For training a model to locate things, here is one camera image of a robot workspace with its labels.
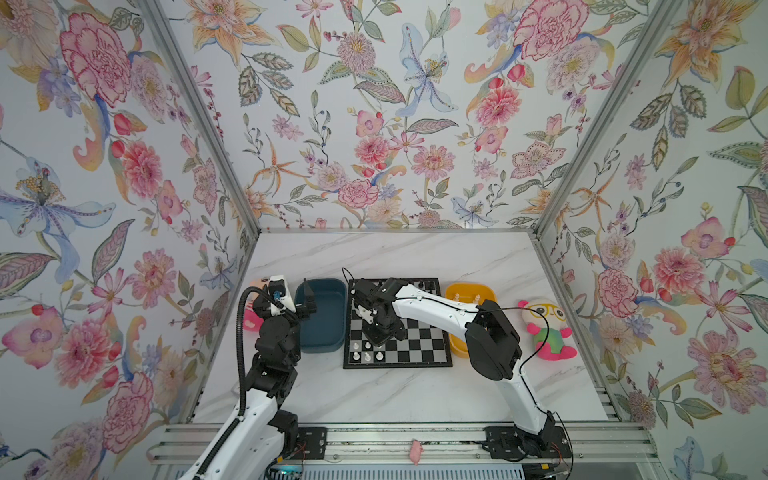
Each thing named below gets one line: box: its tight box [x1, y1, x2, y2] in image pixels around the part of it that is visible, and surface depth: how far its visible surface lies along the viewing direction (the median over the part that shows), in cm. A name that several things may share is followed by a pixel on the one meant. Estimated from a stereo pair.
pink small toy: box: [409, 439, 424, 466], surface depth 73 cm
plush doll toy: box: [518, 298, 578, 361], surface depth 90 cm
